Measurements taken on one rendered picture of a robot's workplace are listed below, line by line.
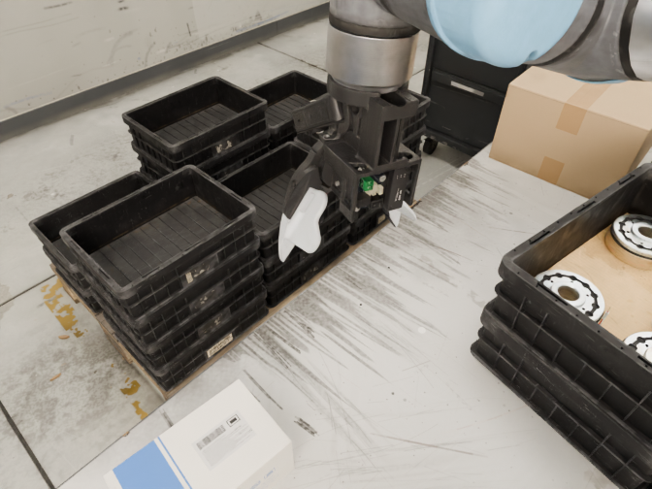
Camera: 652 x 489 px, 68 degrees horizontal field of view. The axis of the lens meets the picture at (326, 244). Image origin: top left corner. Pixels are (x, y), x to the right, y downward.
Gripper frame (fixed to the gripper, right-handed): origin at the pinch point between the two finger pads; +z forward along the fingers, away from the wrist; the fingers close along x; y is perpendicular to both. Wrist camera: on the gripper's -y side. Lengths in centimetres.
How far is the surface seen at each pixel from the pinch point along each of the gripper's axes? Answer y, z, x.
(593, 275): 9.4, 15.0, 43.1
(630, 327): 18.9, 15.7, 39.5
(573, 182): -17, 22, 75
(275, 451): 8.8, 24.0, -12.1
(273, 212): -80, 58, 27
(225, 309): -56, 69, 1
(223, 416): 1.3, 24.1, -16.3
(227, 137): -105, 42, 21
